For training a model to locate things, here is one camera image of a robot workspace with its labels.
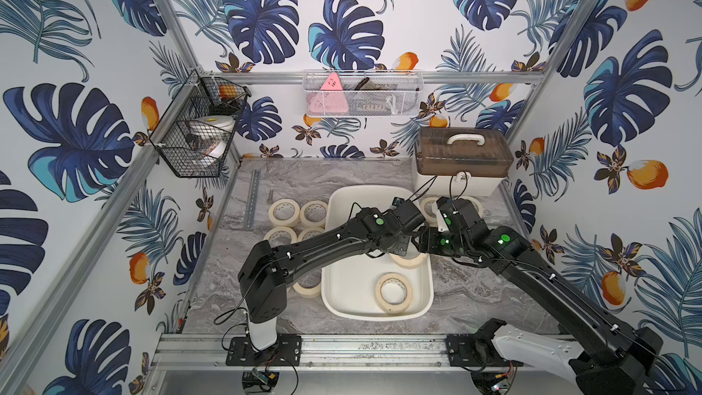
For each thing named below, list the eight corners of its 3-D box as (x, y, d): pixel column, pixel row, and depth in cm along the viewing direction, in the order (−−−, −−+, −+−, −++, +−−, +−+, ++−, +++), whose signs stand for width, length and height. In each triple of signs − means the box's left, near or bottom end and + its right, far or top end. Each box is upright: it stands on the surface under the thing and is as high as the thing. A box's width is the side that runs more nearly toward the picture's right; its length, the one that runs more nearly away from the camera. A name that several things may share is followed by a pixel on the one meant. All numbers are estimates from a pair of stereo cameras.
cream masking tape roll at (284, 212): (268, 226, 102) (266, 221, 99) (273, 203, 108) (271, 198, 106) (298, 226, 102) (296, 221, 99) (301, 203, 108) (300, 198, 106)
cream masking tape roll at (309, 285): (297, 297, 85) (292, 289, 79) (299, 279, 89) (295, 270, 83) (322, 297, 85) (319, 289, 79) (323, 279, 89) (321, 270, 83)
